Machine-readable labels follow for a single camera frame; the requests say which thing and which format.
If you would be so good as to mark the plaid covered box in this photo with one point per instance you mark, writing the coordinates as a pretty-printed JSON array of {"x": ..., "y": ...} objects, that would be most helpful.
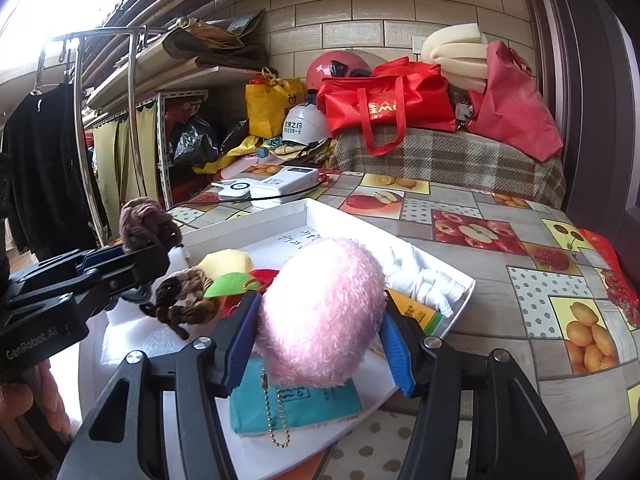
[{"x": 450, "y": 160}]

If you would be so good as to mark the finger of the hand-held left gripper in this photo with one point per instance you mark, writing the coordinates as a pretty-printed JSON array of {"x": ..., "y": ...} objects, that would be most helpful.
[
  {"x": 130, "y": 275},
  {"x": 100, "y": 258}
]

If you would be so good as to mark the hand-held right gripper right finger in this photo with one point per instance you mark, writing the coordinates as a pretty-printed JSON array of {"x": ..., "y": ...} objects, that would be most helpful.
[{"x": 397, "y": 355}]

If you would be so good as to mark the white tray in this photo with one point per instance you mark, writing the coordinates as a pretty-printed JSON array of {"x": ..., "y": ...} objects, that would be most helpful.
[{"x": 350, "y": 230}]

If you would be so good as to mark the black plastic bag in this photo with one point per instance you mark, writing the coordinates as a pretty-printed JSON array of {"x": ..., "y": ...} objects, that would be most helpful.
[{"x": 192, "y": 140}]

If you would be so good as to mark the yellow shopping bag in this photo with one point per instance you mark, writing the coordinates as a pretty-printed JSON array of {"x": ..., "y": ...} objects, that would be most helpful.
[{"x": 265, "y": 105}]

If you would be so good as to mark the steel clothes rack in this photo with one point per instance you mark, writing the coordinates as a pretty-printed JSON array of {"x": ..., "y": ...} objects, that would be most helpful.
[{"x": 131, "y": 110}]

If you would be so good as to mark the white power bank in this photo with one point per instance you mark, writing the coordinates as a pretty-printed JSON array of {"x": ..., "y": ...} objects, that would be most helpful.
[{"x": 285, "y": 182}]

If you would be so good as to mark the red gift bag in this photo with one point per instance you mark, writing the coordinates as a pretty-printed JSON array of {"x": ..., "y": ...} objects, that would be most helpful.
[{"x": 610, "y": 270}]

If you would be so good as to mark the yellow cloth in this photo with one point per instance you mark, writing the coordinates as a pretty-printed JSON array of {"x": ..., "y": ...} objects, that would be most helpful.
[{"x": 235, "y": 147}]

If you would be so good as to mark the brown paper bags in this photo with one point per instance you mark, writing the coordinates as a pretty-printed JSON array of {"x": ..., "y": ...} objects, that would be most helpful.
[{"x": 215, "y": 45}]

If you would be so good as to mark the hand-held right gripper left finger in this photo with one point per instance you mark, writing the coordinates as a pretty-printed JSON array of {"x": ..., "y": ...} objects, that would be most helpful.
[{"x": 240, "y": 345}]

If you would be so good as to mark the pink-red fabric bag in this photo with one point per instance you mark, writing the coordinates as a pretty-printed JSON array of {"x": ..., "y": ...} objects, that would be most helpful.
[{"x": 515, "y": 105}]

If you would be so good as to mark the cream foam roll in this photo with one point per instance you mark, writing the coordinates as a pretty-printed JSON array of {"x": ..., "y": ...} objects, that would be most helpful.
[{"x": 455, "y": 52}]

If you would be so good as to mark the red helmet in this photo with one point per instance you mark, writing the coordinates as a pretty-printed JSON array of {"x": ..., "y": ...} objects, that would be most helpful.
[{"x": 325, "y": 67}]

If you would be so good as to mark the pink plush ball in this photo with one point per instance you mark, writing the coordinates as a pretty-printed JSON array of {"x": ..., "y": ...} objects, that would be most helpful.
[{"x": 320, "y": 310}]

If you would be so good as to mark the pale yellow sponge piece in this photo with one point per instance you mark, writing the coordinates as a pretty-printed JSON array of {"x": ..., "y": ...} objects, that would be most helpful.
[{"x": 225, "y": 262}]

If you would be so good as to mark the fruit print tablecloth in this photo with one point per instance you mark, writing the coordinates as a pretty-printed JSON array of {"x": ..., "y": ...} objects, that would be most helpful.
[{"x": 500, "y": 320}]

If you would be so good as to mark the white wall outlet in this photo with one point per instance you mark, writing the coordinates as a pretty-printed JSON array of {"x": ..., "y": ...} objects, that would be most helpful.
[{"x": 418, "y": 44}]

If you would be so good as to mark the white round charger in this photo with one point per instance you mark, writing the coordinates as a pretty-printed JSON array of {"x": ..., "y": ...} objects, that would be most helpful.
[{"x": 235, "y": 190}]

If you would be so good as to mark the red tote bag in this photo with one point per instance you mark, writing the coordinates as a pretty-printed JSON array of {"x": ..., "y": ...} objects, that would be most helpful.
[{"x": 380, "y": 95}]

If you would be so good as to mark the white sock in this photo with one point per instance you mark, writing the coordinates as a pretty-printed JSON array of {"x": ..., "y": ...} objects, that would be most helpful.
[{"x": 420, "y": 275}]

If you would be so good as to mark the yellow curtain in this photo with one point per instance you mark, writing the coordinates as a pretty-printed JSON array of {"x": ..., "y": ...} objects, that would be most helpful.
[{"x": 107, "y": 170}]

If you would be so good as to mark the dark panelled door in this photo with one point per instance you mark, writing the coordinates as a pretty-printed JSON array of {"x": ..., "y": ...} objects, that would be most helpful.
[{"x": 590, "y": 85}]

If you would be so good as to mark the red plush apple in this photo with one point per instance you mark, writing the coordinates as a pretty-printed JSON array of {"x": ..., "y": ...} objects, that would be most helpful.
[{"x": 227, "y": 284}]

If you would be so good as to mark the yellow sponge with green scourer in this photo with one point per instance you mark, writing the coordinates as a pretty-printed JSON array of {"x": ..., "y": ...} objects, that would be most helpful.
[{"x": 415, "y": 310}]

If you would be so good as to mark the black garment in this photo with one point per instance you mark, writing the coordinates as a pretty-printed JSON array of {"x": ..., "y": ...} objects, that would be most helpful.
[{"x": 45, "y": 170}]

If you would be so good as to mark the metal storage shelf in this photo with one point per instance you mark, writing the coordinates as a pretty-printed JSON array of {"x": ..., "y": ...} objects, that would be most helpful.
[{"x": 150, "y": 62}]

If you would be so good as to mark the person's left hand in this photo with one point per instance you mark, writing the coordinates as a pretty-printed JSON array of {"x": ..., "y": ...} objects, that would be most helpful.
[{"x": 35, "y": 400}]

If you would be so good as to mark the teal fabric pouch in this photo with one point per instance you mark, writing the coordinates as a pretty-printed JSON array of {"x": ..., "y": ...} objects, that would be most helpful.
[{"x": 320, "y": 405}]

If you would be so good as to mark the white helmet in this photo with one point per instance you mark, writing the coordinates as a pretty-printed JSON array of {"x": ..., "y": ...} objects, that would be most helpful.
[{"x": 302, "y": 122}]

